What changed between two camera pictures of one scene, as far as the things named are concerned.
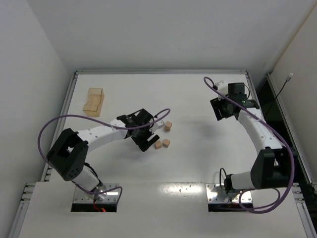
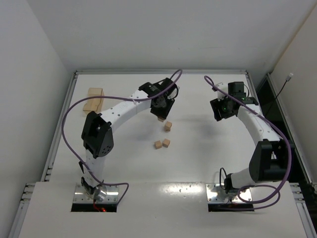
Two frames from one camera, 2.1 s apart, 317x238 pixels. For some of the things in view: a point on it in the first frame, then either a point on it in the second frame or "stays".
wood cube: x=167 y=128 stays
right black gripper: x=217 y=108 stays
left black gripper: x=142 y=138 -> x=162 y=110
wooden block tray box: x=94 y=102 stays
